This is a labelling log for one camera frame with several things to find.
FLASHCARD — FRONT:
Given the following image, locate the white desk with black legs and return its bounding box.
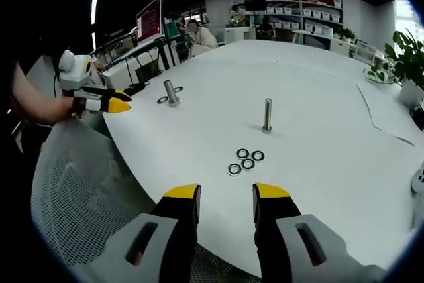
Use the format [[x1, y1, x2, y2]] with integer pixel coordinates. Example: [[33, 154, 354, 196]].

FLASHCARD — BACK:
[[94, 34, 182, 89]]

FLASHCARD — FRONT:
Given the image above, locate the grey mesh chair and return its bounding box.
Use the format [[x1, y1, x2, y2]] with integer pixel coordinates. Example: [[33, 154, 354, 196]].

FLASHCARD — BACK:
[[30, 119, 262, 283]]

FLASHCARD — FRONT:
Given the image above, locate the slim tall threaded stud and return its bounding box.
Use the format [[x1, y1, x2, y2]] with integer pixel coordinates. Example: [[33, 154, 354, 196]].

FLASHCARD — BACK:
[[261, 97, 274, 133]]

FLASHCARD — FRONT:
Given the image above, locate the shelf with white bins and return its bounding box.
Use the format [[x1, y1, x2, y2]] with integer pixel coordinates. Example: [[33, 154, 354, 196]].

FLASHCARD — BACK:
[[264, 0, 344, 37]]

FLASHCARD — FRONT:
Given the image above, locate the thick short threaded stud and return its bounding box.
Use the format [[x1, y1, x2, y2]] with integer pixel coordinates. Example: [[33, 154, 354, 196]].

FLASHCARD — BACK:
[[163, 79, 182, 108]]

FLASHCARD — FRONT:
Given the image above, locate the black monitor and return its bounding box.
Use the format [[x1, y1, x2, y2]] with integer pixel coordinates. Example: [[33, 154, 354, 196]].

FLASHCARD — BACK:
[[244, 0, 267, 13]]

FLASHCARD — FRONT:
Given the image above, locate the red screen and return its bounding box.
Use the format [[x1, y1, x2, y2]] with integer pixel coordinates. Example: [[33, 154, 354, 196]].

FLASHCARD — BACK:
[[136, 0, 164, 44]]

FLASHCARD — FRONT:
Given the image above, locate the green potted plant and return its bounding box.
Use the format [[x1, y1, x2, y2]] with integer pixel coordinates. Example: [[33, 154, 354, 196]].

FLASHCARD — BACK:
[[366, 28, 424, 91]]

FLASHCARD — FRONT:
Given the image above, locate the white rounded device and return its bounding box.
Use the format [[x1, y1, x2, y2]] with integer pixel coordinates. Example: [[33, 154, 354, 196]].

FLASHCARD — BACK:
[[410, 162, 424, 193]]

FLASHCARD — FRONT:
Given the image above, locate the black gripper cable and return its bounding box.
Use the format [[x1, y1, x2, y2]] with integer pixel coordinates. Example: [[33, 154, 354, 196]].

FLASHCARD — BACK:
[[52, 66, 63, 99]]

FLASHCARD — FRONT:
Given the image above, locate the small green plant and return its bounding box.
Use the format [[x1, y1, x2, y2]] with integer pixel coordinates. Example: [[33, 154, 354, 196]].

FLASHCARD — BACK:
[[333, 27, 357, 44]]

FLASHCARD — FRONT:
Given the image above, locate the white paper sheet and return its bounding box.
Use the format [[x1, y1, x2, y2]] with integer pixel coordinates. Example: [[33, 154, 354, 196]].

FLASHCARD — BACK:
[[356, 80, 417, 147]]

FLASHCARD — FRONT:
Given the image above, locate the white plant pot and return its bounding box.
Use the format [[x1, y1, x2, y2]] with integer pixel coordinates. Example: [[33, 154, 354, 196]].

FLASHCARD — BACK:
[[398, 78, 424, 109]]

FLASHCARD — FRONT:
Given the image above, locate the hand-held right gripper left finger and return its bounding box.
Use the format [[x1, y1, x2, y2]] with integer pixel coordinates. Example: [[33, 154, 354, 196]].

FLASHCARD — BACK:
[[89, 183, 202, 283]]

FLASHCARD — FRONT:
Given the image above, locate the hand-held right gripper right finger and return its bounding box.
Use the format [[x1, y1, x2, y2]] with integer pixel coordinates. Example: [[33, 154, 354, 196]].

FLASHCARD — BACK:
[[252, 182, 388, 283]]

